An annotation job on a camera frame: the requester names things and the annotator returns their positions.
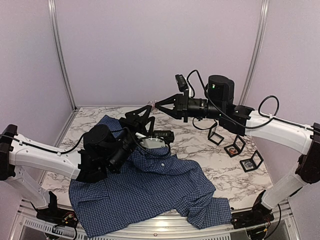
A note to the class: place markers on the black frame stand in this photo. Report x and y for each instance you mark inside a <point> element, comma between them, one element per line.
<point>252,163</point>
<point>238,144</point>
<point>213,136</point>

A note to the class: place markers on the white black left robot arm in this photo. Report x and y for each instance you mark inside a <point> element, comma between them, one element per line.
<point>18,151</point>

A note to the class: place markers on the brown round brooch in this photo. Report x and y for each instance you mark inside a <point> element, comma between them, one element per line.
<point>152,103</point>

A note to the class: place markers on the black frame stand near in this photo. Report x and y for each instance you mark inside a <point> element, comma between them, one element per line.
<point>252,163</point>

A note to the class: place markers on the blue checked shirt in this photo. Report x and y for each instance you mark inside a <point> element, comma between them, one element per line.
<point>145,188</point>

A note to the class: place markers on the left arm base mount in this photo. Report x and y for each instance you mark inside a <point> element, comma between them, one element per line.
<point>56,215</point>

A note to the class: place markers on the orange rimmed round brooch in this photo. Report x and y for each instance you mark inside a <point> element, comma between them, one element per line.
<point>233,151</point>

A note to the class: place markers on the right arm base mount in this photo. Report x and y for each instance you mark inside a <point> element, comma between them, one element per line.
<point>257,215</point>

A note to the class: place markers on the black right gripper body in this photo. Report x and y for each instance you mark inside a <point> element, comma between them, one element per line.
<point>194,110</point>

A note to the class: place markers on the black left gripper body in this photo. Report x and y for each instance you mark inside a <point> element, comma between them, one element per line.
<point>132,122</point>

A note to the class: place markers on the black frame stand far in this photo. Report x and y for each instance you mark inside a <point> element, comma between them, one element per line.
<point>213,136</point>

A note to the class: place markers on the white blue round brooch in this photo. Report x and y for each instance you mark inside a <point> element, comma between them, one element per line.
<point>248,164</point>

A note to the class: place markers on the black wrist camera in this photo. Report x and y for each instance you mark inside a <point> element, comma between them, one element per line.
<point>167,135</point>
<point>181,82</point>

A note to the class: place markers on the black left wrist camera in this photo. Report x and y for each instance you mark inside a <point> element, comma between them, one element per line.
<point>167,135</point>

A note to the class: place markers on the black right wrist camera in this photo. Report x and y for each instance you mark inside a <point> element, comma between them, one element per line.
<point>181,82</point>

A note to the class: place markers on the aluminium front rail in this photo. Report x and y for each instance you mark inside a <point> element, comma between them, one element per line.
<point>168,226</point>

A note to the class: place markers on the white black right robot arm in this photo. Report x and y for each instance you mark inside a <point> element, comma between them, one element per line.
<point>245,121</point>

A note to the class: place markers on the black frame stand middle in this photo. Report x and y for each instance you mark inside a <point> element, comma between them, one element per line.
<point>238,144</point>

